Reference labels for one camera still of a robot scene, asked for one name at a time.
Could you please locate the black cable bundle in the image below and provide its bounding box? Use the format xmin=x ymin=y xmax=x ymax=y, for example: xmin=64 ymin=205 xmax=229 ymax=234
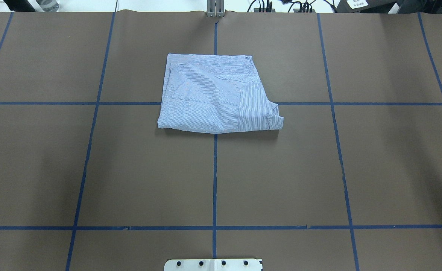
xmin=247 ymin=0 xmax=338 ymax=13

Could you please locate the aluminium frame post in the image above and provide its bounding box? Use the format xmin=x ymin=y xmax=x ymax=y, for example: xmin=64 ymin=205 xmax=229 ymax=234
xmin=207 ymin=0 xmax=225 ymax=18

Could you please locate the blue striped button shirt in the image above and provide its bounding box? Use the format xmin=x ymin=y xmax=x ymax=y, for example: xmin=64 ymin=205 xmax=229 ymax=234
xmin=157 ymin=53 xmax=284 ymax=134

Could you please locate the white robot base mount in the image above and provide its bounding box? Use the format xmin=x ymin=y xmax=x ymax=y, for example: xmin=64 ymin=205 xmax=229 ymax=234
xmin=164 ymin=258 xmax=263 ymax=271

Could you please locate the black box with label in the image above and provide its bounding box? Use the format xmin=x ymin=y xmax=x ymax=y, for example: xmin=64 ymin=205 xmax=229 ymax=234
xmin=336 ymin=0 xmax=397 ymax=14

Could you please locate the clear water bottle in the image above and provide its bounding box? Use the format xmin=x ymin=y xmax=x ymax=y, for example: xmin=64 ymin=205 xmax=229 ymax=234
xmin=36 ymin=0 xmax=59 ymax=12

